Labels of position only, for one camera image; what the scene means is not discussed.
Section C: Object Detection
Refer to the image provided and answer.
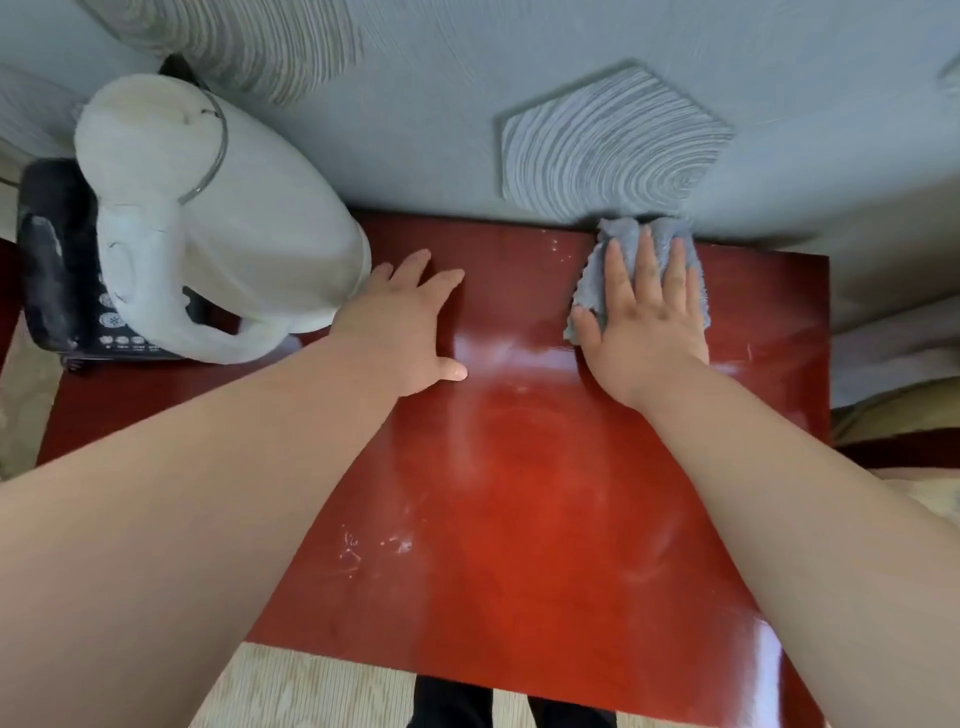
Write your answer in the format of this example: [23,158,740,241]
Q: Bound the person's right hand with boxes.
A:
[571,223,712,410]

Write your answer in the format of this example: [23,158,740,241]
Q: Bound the person's left hand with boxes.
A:
[329,248,470,399]

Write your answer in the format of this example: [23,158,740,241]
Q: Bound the grey-blue cleaning cloth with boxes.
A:
[563,216,712,346]

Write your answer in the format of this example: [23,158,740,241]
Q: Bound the floral upholstered wooden armchair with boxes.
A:
[828,374,960,526]

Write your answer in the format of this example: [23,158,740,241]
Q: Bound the person's right forearm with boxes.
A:
[637,359,960,728]

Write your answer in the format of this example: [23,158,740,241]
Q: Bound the person's left forearm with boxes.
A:
[0,329,408,728]

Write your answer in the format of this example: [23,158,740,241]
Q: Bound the person's black trousers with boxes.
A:
[407,674,620,728]

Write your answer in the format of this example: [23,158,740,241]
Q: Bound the white electric kettle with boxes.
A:
[73,73,373,367]

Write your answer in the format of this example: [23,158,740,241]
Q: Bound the red wooden table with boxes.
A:
[35,209,834,728]

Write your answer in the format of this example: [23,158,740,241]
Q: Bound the black telephone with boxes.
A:
[16,157,189,374]

